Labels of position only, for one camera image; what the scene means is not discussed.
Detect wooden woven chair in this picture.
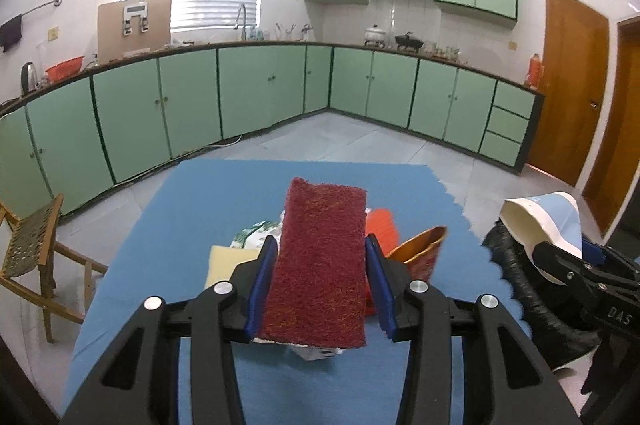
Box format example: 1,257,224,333
0,192,108,343

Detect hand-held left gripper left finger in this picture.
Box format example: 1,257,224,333
60,235,279,425

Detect black trash bin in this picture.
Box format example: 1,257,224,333
482,220,616,356

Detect crumpled white green wrapper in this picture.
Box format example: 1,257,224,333
230,220,286,251

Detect metal towel bar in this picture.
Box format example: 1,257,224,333
17,0,63,18

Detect orange cloth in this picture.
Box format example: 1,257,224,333
365,208,401,258

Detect electric kettle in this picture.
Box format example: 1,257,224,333
20,61,41,96

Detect brown cardboard box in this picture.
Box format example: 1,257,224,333
97,0,172,62

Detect glass jars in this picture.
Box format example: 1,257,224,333
425,42,468,62

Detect dark towel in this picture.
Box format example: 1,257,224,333
0,16,23,52

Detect green lower kitchen cabinets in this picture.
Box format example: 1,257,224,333
0,42,546,218

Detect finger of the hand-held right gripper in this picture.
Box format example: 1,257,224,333
582,244,640,276
532,242,601,291

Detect blue mat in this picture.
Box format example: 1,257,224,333
62,159,531,425

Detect red scouring pad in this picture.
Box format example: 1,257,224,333
254,178,369,349

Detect white device on cardboard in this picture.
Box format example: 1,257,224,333
122,4,149,37

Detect red thermos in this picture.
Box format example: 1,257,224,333
525,53,542,88

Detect blue white pouch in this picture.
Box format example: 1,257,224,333
500,191,583,281

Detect black wok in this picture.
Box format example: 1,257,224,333
395,32,423,52

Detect utensil holders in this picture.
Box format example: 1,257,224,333
275,22,311,42

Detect brown snack packet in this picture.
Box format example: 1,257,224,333
387,226,448,281

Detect wooden door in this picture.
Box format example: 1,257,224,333
582,12,640,236
525,0,611,186

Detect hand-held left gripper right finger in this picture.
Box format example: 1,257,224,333
365,234,583,425

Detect yellow sponge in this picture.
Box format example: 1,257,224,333
206,246,263,288

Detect red plastic basin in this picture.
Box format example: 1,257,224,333
45,56,85,81

